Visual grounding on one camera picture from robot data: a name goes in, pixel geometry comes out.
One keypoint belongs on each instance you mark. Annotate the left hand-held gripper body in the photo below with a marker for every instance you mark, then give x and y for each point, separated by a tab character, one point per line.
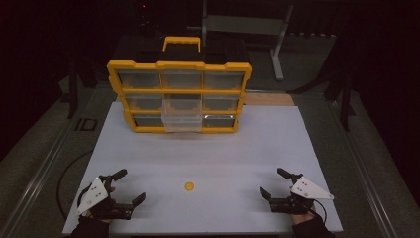
94	196

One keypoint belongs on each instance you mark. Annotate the grey metal stand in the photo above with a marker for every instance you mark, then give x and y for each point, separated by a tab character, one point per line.
244	24

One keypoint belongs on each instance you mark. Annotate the clear plastic drawer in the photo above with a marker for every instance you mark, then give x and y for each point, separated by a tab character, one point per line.
182	119

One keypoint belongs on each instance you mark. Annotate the yellow drawer organizer cabinet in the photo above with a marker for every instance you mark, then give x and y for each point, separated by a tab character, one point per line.
180	65

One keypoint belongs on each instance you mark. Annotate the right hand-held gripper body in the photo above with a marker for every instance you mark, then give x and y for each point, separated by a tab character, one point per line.
305	193

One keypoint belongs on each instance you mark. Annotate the person's left hand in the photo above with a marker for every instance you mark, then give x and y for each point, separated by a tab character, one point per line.
106	211

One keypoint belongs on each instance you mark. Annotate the black tripod stand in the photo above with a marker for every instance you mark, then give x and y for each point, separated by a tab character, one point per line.
73	89
343	99

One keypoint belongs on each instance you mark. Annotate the person's right hand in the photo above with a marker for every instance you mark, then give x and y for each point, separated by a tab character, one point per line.
302	218

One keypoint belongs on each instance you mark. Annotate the small yellow disc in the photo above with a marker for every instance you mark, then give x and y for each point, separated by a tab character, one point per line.
189	186

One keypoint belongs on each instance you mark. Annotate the black square floor marker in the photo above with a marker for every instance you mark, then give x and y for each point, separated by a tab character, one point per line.
86	124

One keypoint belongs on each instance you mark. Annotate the aluminium rail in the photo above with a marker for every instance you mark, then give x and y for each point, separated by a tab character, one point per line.
360	172
39	178

